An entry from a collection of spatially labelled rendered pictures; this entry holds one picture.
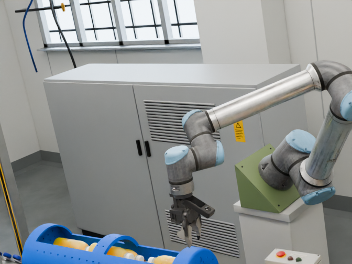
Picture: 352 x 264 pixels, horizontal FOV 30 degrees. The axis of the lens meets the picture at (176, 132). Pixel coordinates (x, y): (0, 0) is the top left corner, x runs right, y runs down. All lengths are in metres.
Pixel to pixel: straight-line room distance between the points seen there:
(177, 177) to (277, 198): 0.83
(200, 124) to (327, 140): 0.53
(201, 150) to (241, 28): 2.85
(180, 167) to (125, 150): 2.63
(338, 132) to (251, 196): 0.68
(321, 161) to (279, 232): 0.51
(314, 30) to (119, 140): 1.70
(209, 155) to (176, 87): 2.03
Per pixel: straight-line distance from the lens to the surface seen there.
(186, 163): 2.38
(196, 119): 2.48
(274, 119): 4.16
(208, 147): 2.41
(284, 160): 3.03
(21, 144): 8.14
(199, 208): 2.42
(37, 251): 2.99
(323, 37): 5.15
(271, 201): 3.07
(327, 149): 2.71
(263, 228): 3.18
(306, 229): 3.22
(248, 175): 3.10
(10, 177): 3.68
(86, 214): 5.71
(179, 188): 2.40
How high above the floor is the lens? 2.39
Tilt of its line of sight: 17 degrees down
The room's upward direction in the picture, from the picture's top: 10 degrees counter-clockwise
